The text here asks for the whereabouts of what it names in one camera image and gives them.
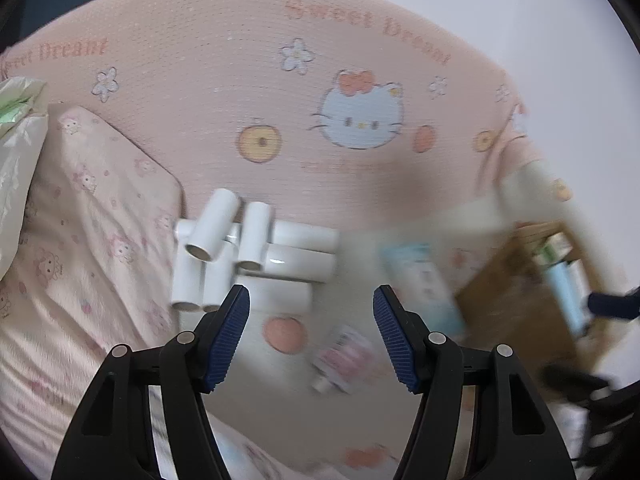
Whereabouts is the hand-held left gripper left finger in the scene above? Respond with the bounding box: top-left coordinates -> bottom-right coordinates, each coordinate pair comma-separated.
50,284 -> 251,480

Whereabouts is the black chair base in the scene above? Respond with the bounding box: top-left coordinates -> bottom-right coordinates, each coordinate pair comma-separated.
542,364 -> 640,461

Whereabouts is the pile of white tubes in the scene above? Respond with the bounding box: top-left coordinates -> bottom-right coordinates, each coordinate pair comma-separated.
170,187 -> 341,316

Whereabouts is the pink white sachet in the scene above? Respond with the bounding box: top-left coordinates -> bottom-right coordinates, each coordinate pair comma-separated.
310,325 -> 381,396

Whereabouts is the pink figure print quilt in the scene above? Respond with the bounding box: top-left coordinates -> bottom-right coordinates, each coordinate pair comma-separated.
0,105 -> 186,476

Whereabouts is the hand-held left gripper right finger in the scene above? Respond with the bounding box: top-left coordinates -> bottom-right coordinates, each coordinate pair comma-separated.
372,284 -> 576,480

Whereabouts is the clear plastic bag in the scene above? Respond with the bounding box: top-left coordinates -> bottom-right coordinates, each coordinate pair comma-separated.
0,76 -> 51,281

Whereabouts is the brown cardboard box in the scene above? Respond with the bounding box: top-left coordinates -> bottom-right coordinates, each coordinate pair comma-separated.
455,220 -> 621,376

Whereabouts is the light blue wipes packet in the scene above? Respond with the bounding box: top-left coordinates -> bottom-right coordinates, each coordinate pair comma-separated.
377,242 -> 468,341

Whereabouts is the pink cat print blanket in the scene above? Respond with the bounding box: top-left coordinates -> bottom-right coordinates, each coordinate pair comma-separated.
0,0 -> 621,480

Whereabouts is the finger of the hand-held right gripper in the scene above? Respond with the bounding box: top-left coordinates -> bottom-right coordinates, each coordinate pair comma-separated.
587,285 -> 640,321

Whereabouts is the light blue case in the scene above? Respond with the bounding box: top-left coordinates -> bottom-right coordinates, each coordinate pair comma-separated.
545,260 -> 587,336

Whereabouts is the green white carton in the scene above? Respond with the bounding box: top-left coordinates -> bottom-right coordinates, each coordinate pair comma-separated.
532,235 -> 571,267

